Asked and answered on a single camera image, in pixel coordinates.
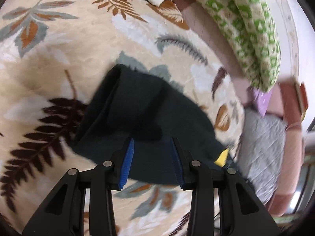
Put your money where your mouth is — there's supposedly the red wooden headboard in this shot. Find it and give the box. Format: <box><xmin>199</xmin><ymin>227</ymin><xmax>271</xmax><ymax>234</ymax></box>
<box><xmin>296</xmin><ymin>82</ymin><xmax>309</xmax><ymax>121</ymax></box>

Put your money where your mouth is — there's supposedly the green white patterned cloth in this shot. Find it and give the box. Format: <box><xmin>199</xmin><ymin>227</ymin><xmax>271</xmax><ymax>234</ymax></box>
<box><xmin>196</xmin><ymin>0</ymin><xmax>281</xmax><ymax>92</ymax></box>

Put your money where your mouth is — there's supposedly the beige leaf pattern blanket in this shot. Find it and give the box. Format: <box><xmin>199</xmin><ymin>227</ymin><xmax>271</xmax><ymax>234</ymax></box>
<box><xmin>1</xmin><ymin>0</ymin><xmax>244</xmax><ymax>232</ymax></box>

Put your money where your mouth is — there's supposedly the purple pillow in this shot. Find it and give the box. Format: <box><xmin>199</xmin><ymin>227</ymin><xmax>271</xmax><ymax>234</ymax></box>
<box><xmin>251</xmin><ymin>87</ymin><xmax>272</xmax><ymax>117</ymax></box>

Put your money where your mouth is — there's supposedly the pink maroon bed sheet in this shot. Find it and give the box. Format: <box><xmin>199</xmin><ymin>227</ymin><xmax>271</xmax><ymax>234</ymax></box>
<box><xmin>173</xmin><ymin>0</ymin><xmax>304</xmax><ymax>217</ymax></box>

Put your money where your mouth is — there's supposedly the black pant with yellow patch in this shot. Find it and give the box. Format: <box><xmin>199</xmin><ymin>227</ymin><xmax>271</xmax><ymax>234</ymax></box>
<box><xmin>71</xmin><ymin>65</ymin><xmax>226</xmax><ymax>185</ymax></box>

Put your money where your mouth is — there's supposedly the grey quilted bedspread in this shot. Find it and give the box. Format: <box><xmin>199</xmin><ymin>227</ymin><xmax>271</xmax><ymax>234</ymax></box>
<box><xmin>236</xmin><ymin>108</ymin><xmax>287</xmax><ymax>204</ymax></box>

